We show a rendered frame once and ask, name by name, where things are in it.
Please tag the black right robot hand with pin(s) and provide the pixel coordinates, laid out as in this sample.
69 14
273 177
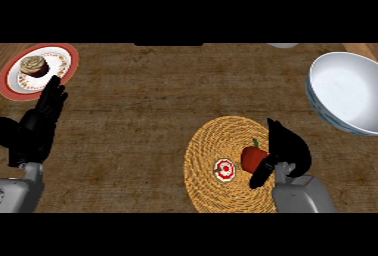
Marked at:
287 146

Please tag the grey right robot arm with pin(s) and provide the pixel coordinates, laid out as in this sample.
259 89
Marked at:
301 194

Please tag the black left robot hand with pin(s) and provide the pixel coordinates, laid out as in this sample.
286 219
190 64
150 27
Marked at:
34 128

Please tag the woven wicker round placemat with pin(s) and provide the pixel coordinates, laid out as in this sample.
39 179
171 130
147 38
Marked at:
215 146

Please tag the pale grey object at edge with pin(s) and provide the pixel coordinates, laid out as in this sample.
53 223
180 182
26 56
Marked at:
282 44

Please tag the red bell pepper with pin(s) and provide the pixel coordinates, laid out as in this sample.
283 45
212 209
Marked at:
252 159

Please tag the red-rimmed white plate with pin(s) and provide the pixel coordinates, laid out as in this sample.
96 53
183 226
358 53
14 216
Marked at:
62 60

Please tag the chocolate cupcake with cream frosting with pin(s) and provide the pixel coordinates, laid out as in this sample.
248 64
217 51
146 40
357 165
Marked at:
32 66

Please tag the large white bowl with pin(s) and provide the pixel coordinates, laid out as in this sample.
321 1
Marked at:
347 91

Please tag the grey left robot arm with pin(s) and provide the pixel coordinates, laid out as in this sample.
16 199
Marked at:
20 190

